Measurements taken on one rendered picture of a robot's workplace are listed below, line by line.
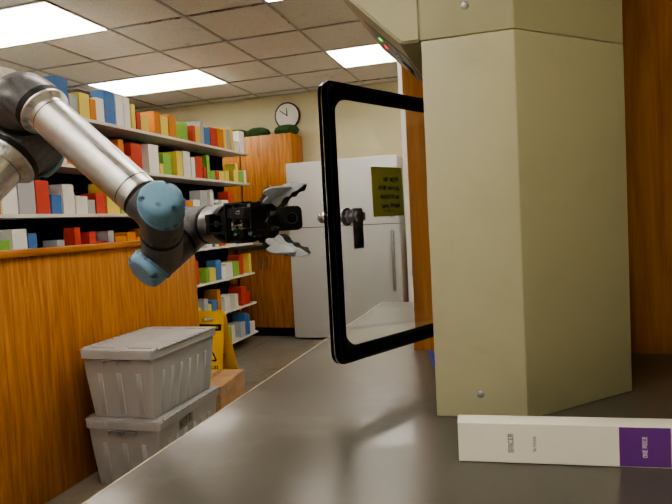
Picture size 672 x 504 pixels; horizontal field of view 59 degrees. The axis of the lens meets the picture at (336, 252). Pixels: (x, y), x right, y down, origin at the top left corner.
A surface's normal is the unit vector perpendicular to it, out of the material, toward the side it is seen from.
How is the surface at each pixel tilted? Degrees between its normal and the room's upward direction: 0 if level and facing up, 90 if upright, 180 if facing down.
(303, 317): 90
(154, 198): 55
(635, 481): 0
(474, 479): 0
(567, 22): 90
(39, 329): 90
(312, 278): 90
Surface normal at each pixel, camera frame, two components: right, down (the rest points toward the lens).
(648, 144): -0.29, 0.07
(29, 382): 0.95, -0.04
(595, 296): 0.47, 0.02
